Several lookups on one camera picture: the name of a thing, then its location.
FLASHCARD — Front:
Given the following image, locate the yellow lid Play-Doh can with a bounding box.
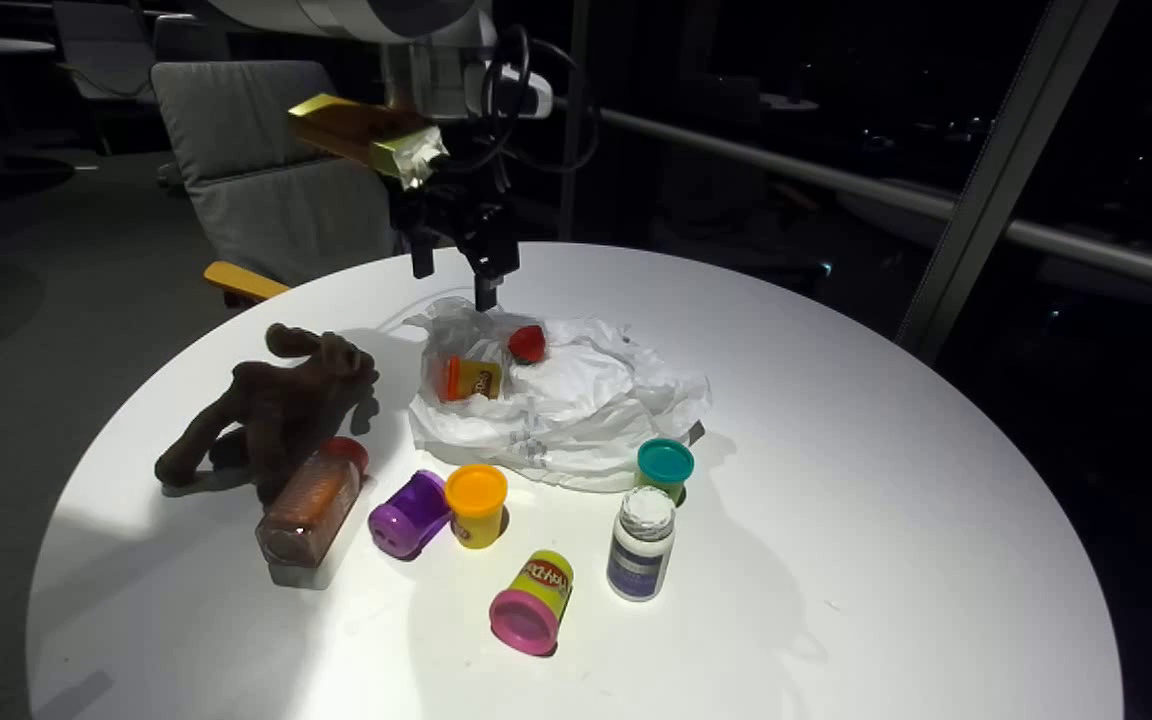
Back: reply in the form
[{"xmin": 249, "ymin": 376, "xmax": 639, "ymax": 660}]
[{"xmin": 441, "ymin": 460, "xmax": 516, "ymax": 555}]

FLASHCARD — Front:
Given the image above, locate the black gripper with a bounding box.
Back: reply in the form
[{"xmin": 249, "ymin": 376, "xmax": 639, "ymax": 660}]
[{"xmin": 383, "ymin": 117, "xmax": 527, "ymax": 322}]

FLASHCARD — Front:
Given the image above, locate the brown spice bottle red cap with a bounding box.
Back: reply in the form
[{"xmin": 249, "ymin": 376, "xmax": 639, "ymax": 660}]
[{"xmin": 252, "ymin": 437, "xmax": 376, "ymax": 579}]

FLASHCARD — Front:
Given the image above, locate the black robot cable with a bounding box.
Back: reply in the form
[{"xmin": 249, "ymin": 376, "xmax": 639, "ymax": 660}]
[{"xmin": 488, "ymin": 24, "xmax": 604, "ymax": 186}]

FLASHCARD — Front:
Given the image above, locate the grey metal railing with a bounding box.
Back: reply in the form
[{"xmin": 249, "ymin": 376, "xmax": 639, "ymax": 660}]
[{"xmin": 591, "ymin": 103, "xmax": 1152, "ymax": 303}]

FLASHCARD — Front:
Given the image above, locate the grey chair with yellow armrests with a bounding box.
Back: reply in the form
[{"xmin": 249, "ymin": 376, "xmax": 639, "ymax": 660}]
[{"xmin": 148, "ymin": 58, "xmax": 418, "ymax": 307}]

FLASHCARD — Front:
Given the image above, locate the orange lid Play-Doh can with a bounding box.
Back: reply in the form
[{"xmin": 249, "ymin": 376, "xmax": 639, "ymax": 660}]
[{"xmin": 431, "ymin": 350, "xmax": 510, "ymax": 407}]

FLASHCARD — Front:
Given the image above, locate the white translucent plastic bag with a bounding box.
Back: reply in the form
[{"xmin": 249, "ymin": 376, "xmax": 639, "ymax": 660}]
[{"xmin": 400, "ymin": 291, "xmax": 715, "ymax": 498}]

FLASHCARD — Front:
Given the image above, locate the brown plush moose toy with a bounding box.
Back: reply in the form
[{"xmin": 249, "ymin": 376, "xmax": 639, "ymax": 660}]
[{"xmin": 152, "ymin": 322, "xmax": 383, "ymax": 509}]

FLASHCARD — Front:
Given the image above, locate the purple plastic jar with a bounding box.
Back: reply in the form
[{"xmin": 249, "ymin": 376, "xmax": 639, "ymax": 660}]
[{"xmin": 365, "ymin": 463, "xmax": 457, "ymax": 565}]

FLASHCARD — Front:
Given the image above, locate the grey background chair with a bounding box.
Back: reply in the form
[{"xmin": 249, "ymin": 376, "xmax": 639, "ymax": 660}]
[{"xmin": 50, "ymin": 0, "xmax": 158, "ymax": 109}]

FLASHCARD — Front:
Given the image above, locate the pink lid Play-Doh can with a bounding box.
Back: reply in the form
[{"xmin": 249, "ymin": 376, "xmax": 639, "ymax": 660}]
[{"xmin": 485, "ymin": 543, "xmax": 579, "ymax": 660}]

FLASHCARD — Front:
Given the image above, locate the grey slanted window pillar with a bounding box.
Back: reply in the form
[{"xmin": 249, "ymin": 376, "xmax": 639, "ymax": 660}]
[{"xmin": 892, "ymin": 0, "xmax": 1122, "ymax": 362}]

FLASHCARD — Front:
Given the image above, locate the red toy strawberry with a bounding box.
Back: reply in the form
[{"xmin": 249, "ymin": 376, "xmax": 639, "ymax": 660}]
[{"xmin": 503, "ymin": 322, "xmax": 552, "ymax": 373}]

